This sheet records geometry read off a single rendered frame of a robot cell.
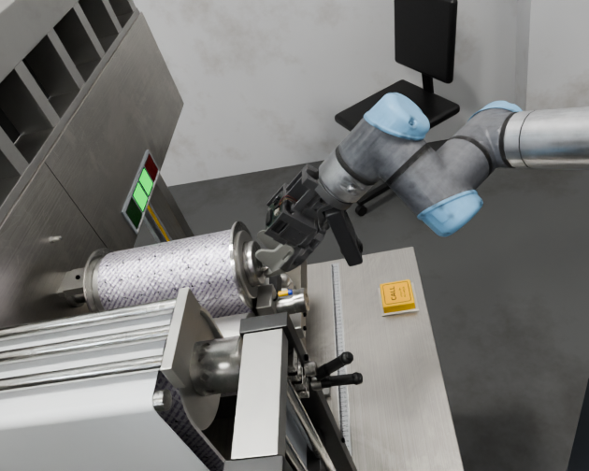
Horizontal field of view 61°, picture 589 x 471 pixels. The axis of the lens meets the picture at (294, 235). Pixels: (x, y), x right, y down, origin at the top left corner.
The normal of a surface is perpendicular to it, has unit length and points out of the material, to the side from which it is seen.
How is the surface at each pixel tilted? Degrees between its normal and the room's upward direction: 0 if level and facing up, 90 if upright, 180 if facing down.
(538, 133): 48
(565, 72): 90
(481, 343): 0
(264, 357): 0
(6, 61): 90
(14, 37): 90
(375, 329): 0
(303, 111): 90
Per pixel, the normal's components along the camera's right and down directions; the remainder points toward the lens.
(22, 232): 0.97, -0.18
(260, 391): -0.26, -0.71
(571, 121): -0.69, -0.45
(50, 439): -0.01, 0.68
